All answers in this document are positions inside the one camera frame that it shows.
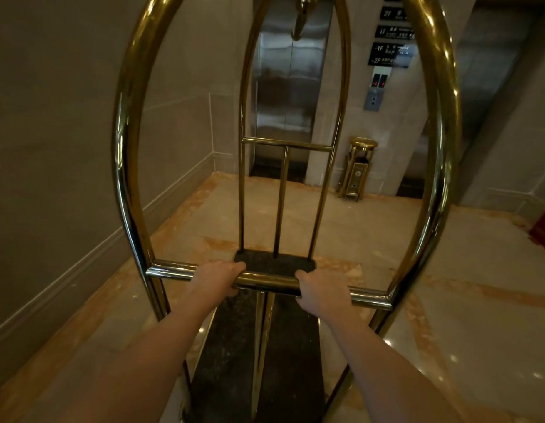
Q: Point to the gold ashtray bin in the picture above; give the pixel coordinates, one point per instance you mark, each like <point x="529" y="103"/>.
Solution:
<point x="358" y="171"/>

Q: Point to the brass luggage cart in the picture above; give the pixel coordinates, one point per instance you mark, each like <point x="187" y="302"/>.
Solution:
<point x="127" y="171"/>

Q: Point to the person's left hand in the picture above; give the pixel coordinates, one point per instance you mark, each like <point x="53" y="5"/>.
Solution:
<point x="213" y="281"/>

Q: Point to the silver elevator call panel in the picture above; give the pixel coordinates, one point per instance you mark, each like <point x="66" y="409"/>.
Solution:
<point x="373" y="100"/>

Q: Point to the red bin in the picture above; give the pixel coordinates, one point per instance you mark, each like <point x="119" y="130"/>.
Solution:
<point x="544" y="235"/>

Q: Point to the person's right forearm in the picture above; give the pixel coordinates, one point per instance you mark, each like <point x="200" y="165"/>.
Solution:
<point x="387" y="378"/>

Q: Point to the person's right hand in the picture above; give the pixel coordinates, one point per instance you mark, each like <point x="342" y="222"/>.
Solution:
<point x="327" y="295"/>

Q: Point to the person's left forearm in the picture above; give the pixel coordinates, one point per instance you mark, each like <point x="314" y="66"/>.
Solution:
<point x="153" y="370"/>

